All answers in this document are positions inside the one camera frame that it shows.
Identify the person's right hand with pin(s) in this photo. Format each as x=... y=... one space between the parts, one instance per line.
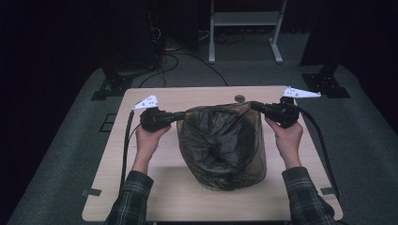
x=289 y=140

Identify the dark equipment cabinet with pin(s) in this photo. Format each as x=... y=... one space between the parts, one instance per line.
x=131 y=37

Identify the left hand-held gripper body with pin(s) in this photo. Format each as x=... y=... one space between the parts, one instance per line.
x=153 y=120

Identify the person's left hand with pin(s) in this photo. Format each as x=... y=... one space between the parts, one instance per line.
x=147 y=143

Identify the black stand base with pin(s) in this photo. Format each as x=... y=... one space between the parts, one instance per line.
x=114 y=86
x=325 y=84

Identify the grey tape strip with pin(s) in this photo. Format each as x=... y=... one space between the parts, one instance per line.
x=92 y=192
x=328 y=191

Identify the black floor tape marking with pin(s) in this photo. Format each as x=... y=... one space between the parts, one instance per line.
x=102 y=125

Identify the black garbage bag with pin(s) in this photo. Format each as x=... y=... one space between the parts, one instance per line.
x=219 y=146

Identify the white metal table frame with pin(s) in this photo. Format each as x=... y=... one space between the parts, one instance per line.
x=245 y=18

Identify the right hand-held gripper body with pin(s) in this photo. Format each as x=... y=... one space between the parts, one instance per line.
x=283 y=112

